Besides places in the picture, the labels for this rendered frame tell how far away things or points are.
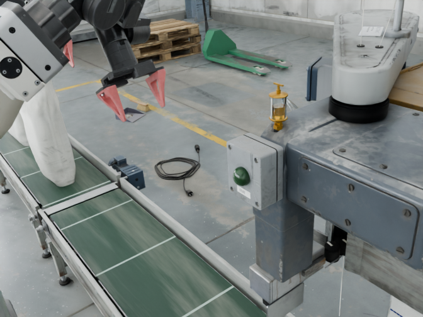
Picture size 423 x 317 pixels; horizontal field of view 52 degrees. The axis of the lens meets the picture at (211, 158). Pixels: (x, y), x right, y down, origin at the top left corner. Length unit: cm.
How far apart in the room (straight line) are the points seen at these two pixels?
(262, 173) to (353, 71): 20
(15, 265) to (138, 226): 91
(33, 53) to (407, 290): 74
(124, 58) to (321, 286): 171
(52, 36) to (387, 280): 71
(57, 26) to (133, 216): 154
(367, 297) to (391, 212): 178
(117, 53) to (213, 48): 539
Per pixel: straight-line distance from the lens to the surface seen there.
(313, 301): 225
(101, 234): 214
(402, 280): 82
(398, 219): 55
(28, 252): 284
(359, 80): 67
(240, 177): 63
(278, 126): 67
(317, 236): 91
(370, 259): 84
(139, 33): 99
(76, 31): 848
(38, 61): 79
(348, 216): 60
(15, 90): 79
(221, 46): 637
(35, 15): 80
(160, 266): 189
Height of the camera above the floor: 161
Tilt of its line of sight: 27 degrees down
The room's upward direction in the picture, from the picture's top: 4 degrees counter-clockwise
